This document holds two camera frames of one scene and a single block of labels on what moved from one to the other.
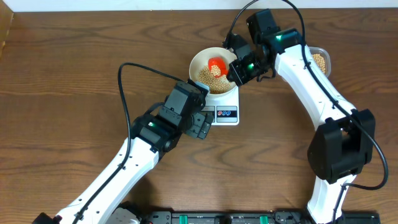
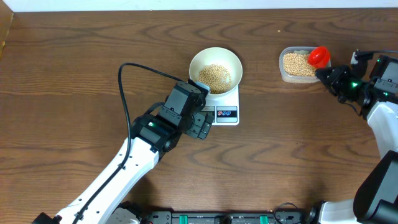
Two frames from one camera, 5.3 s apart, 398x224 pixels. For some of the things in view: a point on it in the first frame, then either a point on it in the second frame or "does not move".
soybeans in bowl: [217, 84] does not move
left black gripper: [200, 126] does not move
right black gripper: [240, 77] -> [337, 73]
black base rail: [256, 217] does not move
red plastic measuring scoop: [219, 61] -> [319, 56]
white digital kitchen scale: [224, 107] does not move
